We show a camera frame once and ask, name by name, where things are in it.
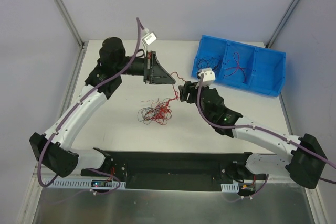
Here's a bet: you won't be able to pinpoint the red and black wires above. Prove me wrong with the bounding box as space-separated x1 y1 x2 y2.
138 97 174 126

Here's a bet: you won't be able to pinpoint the black wire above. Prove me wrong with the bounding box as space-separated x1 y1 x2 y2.
197 56 222 74

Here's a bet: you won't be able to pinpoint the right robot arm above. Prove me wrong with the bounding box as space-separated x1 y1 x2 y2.
178 81 327 189

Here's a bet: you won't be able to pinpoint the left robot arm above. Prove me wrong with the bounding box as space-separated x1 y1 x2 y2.
29 37 175 177

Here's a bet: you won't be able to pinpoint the blue plastic three-compartment bin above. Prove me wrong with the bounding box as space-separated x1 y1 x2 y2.
191 35 286 97

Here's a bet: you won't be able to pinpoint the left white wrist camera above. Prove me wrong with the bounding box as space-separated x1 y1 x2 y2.
141 28 157 46

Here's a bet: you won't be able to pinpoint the right white slotted cable duct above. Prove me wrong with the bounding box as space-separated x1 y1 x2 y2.
220 183 239 193

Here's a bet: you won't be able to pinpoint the white slotted cable duct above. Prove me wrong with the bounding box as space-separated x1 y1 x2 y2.
49 178 126 190
220 183 239 193

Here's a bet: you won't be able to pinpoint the left white slotted cable duct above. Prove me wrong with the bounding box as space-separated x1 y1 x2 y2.
49 178 126 190

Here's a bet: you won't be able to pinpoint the left aluminium frame post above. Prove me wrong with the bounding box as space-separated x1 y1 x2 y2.
53 0 85 49

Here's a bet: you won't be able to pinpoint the aluminium frame post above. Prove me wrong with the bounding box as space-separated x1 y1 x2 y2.
53 0 85 49
265 0 301 48

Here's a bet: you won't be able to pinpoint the right aluminium frame post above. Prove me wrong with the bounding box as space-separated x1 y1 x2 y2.
265 0 301 48

